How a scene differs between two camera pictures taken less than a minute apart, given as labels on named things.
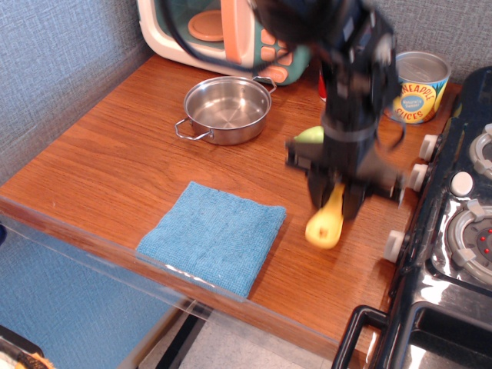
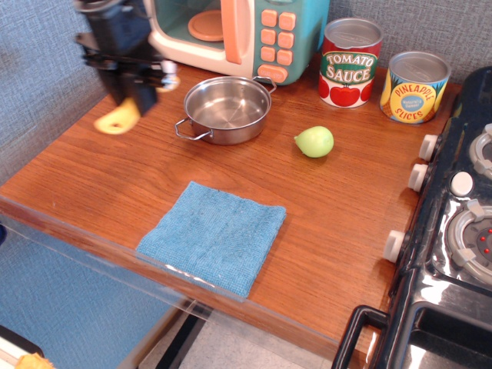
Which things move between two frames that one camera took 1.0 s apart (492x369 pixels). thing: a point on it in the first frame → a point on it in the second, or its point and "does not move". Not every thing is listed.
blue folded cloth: x=215 y=237 does not move
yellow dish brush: x=324 y=229 → x=124 y=116
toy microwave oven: x=221 y=35 does not move
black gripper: x=350 y=156 → x=121 y=45
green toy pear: x=314 y=134 does not move
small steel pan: x=231 y=109 does not move
